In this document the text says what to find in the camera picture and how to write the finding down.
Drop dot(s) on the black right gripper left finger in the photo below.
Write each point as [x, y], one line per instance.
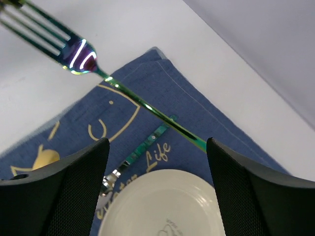
[58, 199]

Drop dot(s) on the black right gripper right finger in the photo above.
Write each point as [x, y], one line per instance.
[255, 200]

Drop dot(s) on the metal spoon green handle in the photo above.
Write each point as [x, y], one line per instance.
[108, 182]

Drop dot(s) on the cream round plate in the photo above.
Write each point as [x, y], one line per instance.
[164, 203]

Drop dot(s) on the iridescent green fork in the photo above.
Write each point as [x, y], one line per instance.
[76, 55]

